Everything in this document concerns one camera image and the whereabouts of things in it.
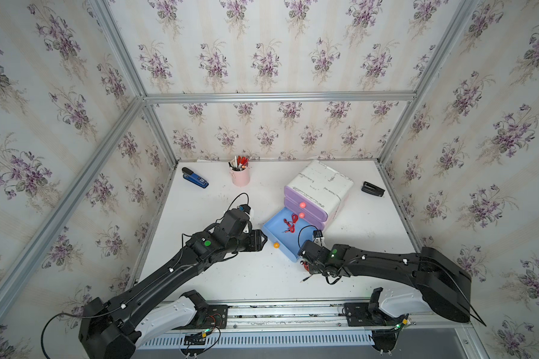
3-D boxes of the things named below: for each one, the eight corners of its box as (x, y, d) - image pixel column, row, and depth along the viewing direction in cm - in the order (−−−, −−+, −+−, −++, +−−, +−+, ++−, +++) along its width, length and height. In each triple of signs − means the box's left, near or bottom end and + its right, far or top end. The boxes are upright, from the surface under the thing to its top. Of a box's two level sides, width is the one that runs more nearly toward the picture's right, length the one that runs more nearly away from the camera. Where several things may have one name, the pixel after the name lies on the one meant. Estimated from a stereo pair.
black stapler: (360, 190, 110) (362, 187, 108) (362, 184, 113) (364, 180, 111) (381, 198, 107) (383, 195, 105) (383, 192, 110) (385, 188, 108)
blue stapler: (181, 176, 116) (178, 170, 112) (186, 172, 118) (184, 166, 115) (205, 189, 111) (203, 183, 107) (210, 184, 113) (208, 178, 109)
